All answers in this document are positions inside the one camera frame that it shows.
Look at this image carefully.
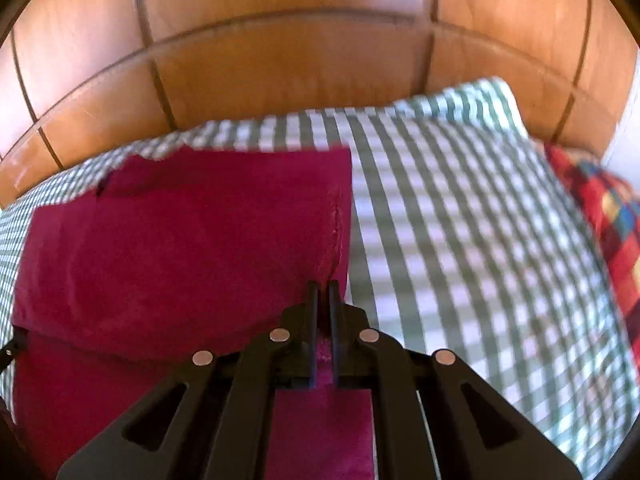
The green checked bed cover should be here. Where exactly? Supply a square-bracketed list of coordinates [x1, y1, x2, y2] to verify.
[0, 77, 640, 480]

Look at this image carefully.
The wooden wardrobe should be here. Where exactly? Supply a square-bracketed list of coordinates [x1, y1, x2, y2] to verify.
[0, 0, 640, 208]

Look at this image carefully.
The dark red garment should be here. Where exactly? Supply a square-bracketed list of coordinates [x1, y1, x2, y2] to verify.
[10, 146, 376, 480]

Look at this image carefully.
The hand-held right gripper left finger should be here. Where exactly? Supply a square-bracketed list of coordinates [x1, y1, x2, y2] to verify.
[56, 281, 321, 480]

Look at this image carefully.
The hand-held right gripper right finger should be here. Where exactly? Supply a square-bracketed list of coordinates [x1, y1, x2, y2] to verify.
[327, 280, 583, 480]

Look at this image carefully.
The red plaid pillow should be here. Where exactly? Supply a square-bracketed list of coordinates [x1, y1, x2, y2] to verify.
[544, 144, 640, 341]

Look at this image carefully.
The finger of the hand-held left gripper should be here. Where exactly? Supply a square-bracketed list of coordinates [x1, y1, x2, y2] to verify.
[0, 327, 27, 376]

